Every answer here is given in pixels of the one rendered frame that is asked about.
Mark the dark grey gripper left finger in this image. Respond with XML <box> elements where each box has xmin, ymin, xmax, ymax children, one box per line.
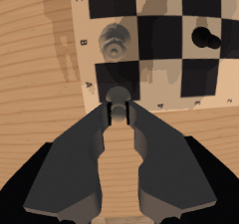
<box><xmin>0</xmin><ymin>101</ymin><xmax>112</xmax><ymax>224</ymax></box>

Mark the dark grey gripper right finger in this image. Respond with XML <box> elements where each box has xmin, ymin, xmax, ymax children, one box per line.
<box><xmin>125</xmin><ymin>100</ymin><xmax>239</xmax><ymax>224</ymax></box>

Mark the black and tan chessboard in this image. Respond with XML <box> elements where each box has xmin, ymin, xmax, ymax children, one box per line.
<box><xmin>71</xmin><ymin>0</ymin><xmax>239</xmax><ymax>114</ymax></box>

